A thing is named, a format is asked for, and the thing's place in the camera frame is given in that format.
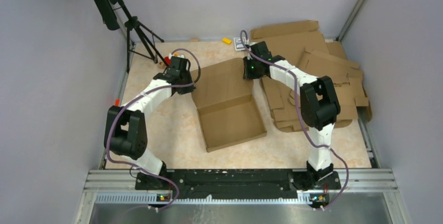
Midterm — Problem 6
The cardboard box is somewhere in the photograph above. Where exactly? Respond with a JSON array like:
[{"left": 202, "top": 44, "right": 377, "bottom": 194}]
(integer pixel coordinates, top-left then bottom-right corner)
[{"left": 191, "top": 57, "right": 267, "bottom": 152}]

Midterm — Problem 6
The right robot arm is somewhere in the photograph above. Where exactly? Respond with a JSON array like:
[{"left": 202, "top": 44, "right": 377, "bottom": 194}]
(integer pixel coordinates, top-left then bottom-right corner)
[{"left": 243, "top": 41, "right": 341, "bottom": 188}]

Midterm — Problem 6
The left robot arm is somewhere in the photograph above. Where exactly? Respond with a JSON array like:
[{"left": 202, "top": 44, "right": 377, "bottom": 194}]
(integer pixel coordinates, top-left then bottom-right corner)
[{"left": 104, "top": 55, "right": 195, "bottom": 189}]

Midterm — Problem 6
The red round toy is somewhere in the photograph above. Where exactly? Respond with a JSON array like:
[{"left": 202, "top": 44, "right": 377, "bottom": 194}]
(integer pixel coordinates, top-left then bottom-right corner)
[{"left": 164, "top": 56, "right": 171, "bottom": 65}]

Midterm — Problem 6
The small wooden block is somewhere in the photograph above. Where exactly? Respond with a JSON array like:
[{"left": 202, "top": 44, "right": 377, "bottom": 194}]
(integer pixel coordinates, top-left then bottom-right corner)
[{"left": 157, "top": 62, "right": 166, "bottom": 69}]

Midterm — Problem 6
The small printed card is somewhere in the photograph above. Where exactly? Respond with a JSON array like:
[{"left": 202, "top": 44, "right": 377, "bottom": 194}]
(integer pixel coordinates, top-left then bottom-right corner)
[{"left": 233, "top": 37, "right": 247, "bottom": 52}]

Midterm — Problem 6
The yellow block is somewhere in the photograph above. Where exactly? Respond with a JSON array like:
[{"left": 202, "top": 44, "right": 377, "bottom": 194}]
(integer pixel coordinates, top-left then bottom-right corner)
[{"left": 222, "top": 38, "right": 232, "bottom": 45}]

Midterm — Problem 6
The stack of cardboard blanks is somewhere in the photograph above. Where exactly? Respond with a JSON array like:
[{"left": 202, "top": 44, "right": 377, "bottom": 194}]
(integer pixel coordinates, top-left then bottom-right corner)
[{"left": 249, "top": 20, "right": 369, "bottom": 132}]

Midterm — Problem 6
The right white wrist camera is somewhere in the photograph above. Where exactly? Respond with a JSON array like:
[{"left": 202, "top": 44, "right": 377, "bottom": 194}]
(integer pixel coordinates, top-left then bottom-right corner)
[{"left": 244, "top": 44, "right": 255, "bottom": 60}]

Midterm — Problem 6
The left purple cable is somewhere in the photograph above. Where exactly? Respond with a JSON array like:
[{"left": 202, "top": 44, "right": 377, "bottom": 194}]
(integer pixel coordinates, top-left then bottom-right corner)
[{"left": 104, "top": 48, "right": 202, "bottom": 213}]

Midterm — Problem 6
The purple cable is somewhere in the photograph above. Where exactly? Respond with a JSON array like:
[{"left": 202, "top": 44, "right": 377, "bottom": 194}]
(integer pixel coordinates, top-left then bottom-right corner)
[
  {"left": 104, "top": 48, "right": 202, "bottom": 213},
  {"left": 239, "top": 30, "right": 349, "bottom": 211}
]

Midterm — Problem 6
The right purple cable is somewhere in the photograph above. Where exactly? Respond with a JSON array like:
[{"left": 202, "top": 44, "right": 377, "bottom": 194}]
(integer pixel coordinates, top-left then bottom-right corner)
[{"left": 239, "top": 30, "right": 349, "bottom": 211}]

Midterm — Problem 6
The black camera tripod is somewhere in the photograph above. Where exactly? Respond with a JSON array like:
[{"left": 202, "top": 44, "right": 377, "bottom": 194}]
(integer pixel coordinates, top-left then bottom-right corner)
[{"left": 94, "top": 0, "right": 170, "bottom": 73}]

